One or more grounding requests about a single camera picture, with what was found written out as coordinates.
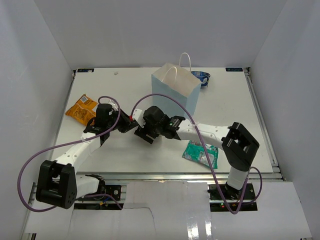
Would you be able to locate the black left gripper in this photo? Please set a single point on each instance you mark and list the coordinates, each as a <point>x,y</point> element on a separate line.
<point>128,124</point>

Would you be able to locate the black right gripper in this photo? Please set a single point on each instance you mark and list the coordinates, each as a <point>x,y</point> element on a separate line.
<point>142,132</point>

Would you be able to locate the teal Fox's candy bag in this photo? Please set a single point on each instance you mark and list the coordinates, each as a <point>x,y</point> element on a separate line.
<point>195,152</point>

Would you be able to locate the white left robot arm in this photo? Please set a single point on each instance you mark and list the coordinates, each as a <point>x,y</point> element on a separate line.
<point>58,183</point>

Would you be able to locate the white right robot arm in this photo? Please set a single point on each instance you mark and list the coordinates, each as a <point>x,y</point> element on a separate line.
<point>238,144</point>

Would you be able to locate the orange chip bag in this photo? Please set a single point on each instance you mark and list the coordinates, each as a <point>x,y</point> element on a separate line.
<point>83,110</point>

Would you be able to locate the light blue paper bag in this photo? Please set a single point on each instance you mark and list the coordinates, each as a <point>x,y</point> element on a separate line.
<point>178,83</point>

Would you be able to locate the dark blue snack bag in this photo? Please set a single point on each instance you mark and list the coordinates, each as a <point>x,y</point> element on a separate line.
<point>204,77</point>

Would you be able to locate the black left corner label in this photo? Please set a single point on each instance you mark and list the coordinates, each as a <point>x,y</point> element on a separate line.
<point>85,70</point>

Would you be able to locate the black corner label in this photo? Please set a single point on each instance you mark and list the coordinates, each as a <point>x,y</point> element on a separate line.
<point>85,70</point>
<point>233,69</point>

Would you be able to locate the black right corner label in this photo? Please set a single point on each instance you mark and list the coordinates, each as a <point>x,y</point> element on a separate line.
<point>233,69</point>

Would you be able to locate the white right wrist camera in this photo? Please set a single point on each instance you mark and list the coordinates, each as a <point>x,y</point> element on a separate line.
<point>138,116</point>

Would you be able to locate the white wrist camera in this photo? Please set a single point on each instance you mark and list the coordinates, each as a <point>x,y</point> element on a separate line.
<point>138,116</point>
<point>114,105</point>

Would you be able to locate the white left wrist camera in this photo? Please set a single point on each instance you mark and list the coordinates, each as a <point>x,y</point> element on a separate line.
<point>114,105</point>

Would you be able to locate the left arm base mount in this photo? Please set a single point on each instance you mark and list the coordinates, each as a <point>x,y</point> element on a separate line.
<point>112,199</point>

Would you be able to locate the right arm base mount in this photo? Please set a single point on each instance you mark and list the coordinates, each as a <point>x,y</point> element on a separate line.
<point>233,199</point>

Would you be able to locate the aluminium table edge rail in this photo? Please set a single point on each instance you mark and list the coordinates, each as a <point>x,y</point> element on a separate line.
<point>177,176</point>

